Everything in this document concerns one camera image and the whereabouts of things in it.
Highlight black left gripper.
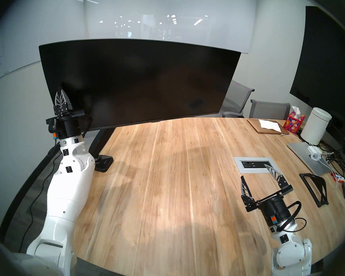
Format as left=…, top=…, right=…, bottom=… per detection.
left=46, top=88, right=85, bottom=140

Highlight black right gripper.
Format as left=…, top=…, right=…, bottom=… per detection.
left=241, top=164, right=294, bottom=226

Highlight black curved wide monitor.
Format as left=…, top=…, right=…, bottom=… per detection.
left=39, top=39, right=242, bottom=133

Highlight black monitor arm base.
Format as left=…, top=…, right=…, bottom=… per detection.
left=93, top=154, right=114, bottom=173

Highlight silver table outlet box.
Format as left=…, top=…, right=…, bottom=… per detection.
left=233, top=157, right=280, bottom=174

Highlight silver closed laptop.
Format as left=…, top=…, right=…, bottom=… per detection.
left=287, top=142, right=334, bottom=176

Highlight black folding laptop stand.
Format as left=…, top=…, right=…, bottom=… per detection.
left=299, top=173, right=329, bottom=208

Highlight white power adapter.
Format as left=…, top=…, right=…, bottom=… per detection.
left=307, top=145, right=322, bottom=161

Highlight brown leather desk pad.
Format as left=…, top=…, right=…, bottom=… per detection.
left=247, top=119, right=290, bottom=135

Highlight colourful floral tissue box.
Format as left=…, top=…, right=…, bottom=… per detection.
left=283, top=106, right=305, bottom=134

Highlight glass whiteboard with writing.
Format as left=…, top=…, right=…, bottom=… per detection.
left=0, top=0, right=88, bottom=86

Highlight white cylindrical canister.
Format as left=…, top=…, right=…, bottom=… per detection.
left=300, top=107, right=332, bottom=146

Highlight glass whiteboard without writing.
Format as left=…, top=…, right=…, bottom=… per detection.
left=85, top=0, right=258, bottom=54

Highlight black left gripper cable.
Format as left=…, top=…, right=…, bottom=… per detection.
left=80, top=115, right=92, bottom=133

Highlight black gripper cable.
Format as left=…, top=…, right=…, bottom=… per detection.
left=276, top=201, right=307, bottom=233
left=80, top=115, right=92, bottom=133

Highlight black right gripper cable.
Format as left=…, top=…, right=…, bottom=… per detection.
left=276, top=201, right=307, bottom=233

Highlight white charger cable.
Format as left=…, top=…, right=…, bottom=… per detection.
left=310, top=153, right=341, bottom=189

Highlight black cable bundle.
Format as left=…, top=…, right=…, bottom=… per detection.
left=319, top=142, right=345, bottom=178

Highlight black floor cable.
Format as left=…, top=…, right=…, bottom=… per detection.
left=19, top=155, right=59, bottom=251

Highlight black wall television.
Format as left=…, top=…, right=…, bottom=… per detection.
left=290, top=6, right=345, bottom=132

